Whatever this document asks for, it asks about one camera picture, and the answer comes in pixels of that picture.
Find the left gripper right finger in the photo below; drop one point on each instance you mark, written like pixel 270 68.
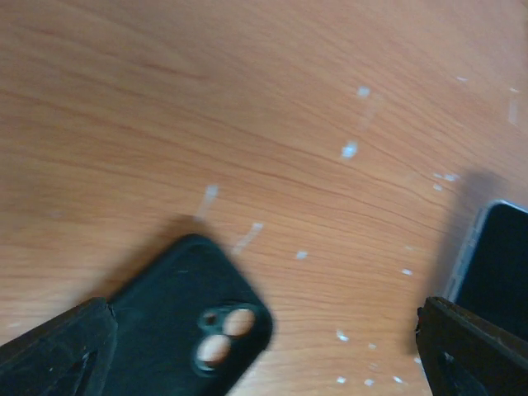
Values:
pixel 463 354

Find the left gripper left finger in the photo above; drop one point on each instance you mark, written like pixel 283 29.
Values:
pixel 70 354

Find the black phone case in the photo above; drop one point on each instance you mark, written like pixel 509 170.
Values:
pixel 183 296

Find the clear magsafe phone case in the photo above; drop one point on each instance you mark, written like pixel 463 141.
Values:
pixel 469 244

